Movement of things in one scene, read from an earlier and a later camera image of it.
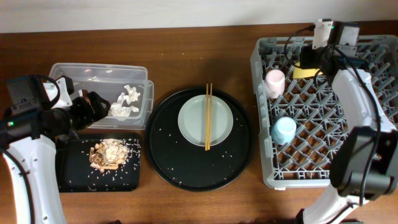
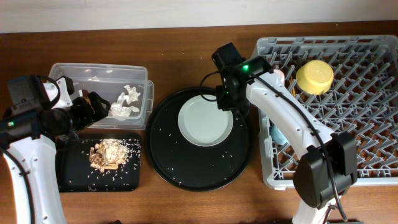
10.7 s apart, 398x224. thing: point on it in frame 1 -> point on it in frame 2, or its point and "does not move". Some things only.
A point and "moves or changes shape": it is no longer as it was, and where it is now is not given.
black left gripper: [88, 117] does not move
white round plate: [192, 120] does not move
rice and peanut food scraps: [108, 154] does not move
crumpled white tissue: [117, 109] does not move
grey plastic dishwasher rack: [301, 112] does not move
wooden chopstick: [210, 111] -> [293, 90]
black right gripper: [305, 62] -> [223, 103]
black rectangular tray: [100, 162] does not move
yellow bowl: [300, 73] moves or changes shape
